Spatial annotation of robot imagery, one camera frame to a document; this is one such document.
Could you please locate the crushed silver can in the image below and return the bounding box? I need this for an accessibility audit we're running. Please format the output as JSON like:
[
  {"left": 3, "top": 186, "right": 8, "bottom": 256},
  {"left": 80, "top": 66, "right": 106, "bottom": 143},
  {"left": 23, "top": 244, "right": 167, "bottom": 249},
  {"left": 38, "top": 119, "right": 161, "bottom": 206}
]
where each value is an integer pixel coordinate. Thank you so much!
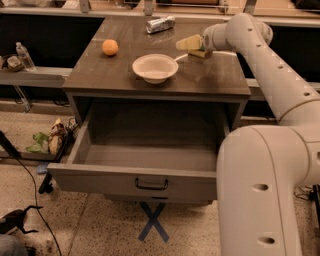
[{"left": 146, "top": 16, "right": 175, "bottom": 34}]

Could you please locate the open grey top drawer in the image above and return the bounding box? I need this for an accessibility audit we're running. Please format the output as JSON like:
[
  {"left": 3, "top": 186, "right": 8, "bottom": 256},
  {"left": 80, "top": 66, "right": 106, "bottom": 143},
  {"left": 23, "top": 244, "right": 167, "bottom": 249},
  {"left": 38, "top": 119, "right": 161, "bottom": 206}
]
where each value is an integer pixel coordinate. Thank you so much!
[{"left": 49, "top": 102, "right": 228, "bottom": 204}]

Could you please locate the blue tape cross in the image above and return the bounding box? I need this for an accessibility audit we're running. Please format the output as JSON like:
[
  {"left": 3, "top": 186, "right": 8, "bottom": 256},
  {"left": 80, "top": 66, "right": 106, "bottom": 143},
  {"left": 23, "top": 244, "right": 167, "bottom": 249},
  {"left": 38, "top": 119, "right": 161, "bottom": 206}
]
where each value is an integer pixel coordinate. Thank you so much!
[{"left": 138, "top": 202, "right": 169, "bottom": 242}]

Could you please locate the small bowl on shelf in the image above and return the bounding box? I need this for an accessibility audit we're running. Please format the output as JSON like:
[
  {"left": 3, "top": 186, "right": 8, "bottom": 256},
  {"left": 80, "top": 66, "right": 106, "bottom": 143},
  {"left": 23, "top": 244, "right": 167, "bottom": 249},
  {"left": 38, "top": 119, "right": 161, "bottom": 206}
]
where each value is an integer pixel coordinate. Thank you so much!
[{"left": 2, "top": 55, "right": 23, "bottom": 72}]

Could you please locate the green and yellow sponge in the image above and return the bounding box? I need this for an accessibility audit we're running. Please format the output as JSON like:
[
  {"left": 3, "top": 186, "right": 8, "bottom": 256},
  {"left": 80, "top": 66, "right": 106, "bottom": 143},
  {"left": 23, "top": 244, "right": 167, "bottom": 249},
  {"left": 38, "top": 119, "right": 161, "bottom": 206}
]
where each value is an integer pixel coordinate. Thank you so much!
[{"left": 188, "top": 50, "right": 212, "bottom": 58}]

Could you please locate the orange fruit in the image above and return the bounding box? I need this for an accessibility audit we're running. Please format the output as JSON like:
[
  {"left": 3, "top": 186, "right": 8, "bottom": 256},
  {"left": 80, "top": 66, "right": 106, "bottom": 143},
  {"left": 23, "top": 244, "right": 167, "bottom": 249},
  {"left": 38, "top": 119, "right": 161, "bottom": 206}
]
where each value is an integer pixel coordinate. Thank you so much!
[{"left": 102, "top": 39, "right": 119, "bottom": 56}]

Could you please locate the black power adapter with cable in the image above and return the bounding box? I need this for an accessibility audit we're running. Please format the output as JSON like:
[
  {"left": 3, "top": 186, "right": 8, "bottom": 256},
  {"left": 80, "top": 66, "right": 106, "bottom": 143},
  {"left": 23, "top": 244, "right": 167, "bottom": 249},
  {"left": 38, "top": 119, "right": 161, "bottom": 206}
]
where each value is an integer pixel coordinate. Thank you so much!
[{"left": 294, "top": 186, "right": 314, "bottom": 201}]

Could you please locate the black drawer handle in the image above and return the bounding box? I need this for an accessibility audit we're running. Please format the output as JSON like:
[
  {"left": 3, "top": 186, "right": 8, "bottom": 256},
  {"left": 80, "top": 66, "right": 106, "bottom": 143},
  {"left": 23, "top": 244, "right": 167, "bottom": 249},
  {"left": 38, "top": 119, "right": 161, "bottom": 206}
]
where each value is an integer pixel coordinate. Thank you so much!
[{"left": 135, "top": 178, "right": 169, "bottom": 191}]

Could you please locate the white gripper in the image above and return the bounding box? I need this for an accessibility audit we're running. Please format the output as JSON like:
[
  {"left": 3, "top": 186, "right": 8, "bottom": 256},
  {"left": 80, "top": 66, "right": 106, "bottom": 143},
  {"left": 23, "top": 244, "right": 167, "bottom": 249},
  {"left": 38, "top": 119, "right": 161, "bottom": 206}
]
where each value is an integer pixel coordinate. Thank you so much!
[{"left": 176, "top": 23, "right": 233, "bottom": 51}]

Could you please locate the grey side shelf rail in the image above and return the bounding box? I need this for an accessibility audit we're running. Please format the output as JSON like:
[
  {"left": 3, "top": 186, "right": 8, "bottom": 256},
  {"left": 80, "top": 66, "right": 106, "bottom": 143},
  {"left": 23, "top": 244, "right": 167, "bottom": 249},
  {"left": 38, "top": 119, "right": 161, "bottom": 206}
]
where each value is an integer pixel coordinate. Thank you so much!
[{"left": 0, "top": 67, "right": 71, "bottom": 88}]

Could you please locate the black tripod leg with cable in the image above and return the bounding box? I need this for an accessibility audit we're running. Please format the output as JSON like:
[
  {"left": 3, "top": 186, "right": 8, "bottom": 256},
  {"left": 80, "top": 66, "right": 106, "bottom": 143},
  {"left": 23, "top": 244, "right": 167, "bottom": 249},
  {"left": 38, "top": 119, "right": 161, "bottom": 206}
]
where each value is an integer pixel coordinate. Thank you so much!
[{"left": 0, "top": 130, "right": 64, "bottom": 256}]

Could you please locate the grey wooden drawer cabinet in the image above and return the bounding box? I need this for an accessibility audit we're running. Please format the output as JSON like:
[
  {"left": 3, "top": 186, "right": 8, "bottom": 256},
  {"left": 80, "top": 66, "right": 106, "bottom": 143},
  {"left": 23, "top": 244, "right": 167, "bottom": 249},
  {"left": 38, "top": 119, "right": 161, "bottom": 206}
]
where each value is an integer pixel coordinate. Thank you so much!
[{"left": 50, "top": 17, "right": 250, "bottom": 204}]

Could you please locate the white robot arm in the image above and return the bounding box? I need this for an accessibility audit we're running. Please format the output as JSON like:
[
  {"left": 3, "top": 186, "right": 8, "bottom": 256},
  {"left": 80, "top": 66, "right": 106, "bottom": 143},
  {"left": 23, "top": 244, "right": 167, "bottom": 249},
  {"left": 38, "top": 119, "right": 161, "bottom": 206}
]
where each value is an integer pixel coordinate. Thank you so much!
[{"left": 202, "top": 13, "right": 320, "bottom": 256}]

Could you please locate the green leafy toy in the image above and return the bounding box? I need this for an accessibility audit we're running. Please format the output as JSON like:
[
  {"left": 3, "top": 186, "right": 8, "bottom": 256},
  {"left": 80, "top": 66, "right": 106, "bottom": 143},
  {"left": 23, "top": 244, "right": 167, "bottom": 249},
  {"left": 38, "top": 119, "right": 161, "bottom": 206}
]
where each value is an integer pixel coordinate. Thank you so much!
[{"left": 26, "top": 132, "right": 49, "bottom": 154}]

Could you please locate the white paper bowl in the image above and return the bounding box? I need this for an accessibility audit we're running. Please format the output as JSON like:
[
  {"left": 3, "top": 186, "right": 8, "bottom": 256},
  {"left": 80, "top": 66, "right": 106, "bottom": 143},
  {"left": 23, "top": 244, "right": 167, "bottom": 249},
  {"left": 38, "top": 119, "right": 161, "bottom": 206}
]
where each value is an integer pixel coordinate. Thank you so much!
[{"left": 132, "top": 54, "right": 179, "bottom": 84}]

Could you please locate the clear plastic water bottle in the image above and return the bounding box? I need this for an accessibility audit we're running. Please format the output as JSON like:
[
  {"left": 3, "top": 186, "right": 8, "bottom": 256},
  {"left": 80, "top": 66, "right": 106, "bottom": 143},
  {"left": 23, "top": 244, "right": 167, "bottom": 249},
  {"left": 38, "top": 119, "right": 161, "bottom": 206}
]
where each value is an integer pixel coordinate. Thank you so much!
[{"left": 16, "top": 42, "right": 36, "bottom": 72}]

